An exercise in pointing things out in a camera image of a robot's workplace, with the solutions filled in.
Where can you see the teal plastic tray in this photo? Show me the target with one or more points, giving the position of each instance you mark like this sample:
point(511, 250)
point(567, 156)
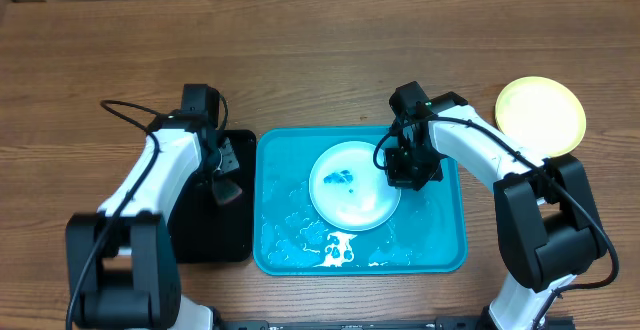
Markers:
point(425, 234)

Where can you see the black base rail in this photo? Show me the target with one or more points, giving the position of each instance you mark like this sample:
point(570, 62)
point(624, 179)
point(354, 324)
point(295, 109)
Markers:
point(442, 323)

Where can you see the light blue plate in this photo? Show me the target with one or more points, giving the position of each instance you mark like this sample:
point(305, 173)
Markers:
point(348, 191)

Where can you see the dark sponge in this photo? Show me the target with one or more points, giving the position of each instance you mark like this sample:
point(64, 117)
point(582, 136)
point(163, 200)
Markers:
point(225, 191)

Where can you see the black plastic tray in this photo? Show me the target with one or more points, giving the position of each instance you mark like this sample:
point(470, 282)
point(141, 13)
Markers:
point(203, 232)

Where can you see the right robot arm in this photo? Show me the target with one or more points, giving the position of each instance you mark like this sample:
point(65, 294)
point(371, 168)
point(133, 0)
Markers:
point(549, 233)

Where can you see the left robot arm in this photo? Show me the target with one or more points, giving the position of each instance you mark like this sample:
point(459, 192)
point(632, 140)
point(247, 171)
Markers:
point(123, 272)

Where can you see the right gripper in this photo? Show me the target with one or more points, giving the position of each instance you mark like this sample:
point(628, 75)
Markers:
point(404, 180)

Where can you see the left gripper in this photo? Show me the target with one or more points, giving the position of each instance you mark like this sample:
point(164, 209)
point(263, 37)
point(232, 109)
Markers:
point(231, 162)

